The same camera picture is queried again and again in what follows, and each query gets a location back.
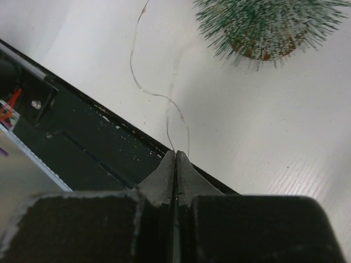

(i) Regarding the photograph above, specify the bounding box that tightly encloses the fairy light wire string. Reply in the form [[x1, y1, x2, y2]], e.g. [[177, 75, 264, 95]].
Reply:
[[129, 0, 191, 154]]

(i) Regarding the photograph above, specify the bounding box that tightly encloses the small frosted christmas tree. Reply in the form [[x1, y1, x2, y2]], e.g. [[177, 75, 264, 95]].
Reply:
[[194, 0, 350, 68]]

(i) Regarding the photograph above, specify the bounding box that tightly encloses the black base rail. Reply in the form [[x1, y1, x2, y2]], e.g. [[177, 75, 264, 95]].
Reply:
[[1, 42, 233, 199]]

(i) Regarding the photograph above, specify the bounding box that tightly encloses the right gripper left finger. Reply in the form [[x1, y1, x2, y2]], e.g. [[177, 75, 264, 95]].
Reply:
[[1, 151, 176, 262]]

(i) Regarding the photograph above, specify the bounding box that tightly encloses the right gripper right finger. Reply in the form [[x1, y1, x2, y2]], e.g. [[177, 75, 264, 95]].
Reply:
[[176, 151, 345, 262]]

